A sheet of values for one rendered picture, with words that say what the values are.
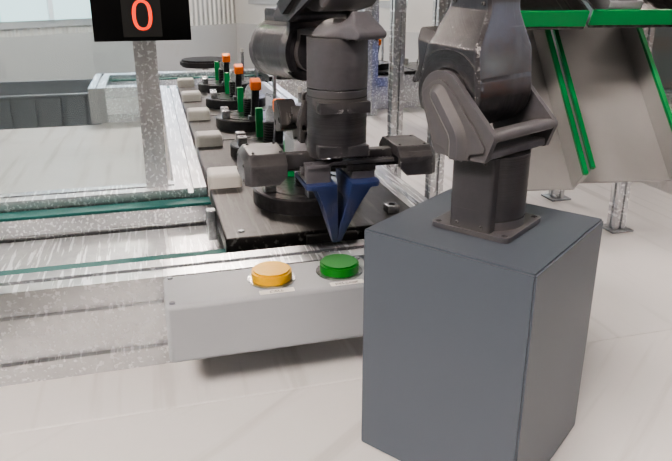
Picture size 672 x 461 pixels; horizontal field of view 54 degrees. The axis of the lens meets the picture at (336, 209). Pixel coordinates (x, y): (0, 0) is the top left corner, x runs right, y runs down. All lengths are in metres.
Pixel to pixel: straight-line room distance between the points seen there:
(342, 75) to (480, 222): 0.19
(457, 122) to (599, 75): 0.59
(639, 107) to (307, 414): 0.65
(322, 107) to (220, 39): 5.55
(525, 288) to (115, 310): 0.42
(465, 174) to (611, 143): 0.51
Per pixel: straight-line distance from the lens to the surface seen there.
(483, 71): 0.48
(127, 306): 0.70
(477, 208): 0.50
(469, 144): 0.47
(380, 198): 0.87
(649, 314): 0.89
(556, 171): 0.90
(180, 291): 0.65
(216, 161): 1.07
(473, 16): 0.49
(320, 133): 0.61
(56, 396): 0.72
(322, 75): 0.60
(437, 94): 0.48
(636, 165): 0.98
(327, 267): 0.66
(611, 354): 0.79
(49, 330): 0.72
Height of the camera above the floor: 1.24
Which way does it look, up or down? 19 degrees down
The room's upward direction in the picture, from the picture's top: straight up
